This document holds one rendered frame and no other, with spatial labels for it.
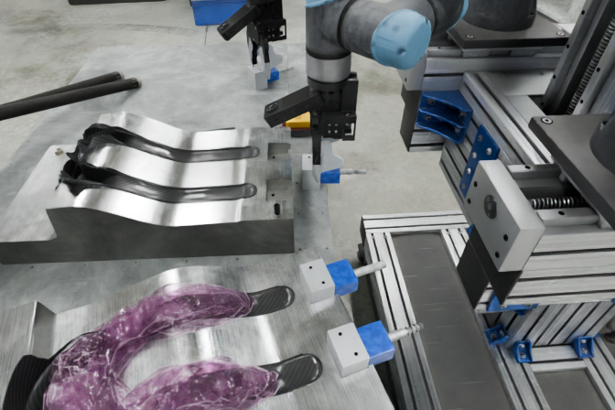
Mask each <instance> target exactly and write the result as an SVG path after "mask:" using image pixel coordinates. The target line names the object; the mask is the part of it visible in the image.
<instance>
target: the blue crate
mask: <svg viewBox="0 0 615 410"><path fill-rule="evenodd" d="M190 1H191V3H192V9H193V15H194V20H195V25H196V26H210V25H221V24H222V23H223V22H224V21H226V20H227V19H228V18H229V17H230V16H232V15H233V14H234V13H235V12H237V11H238V10H239V9H240V8H241V7H242V6H244V5H245V4H246V3H247V2H248V1H247V0H190Z"/></svg>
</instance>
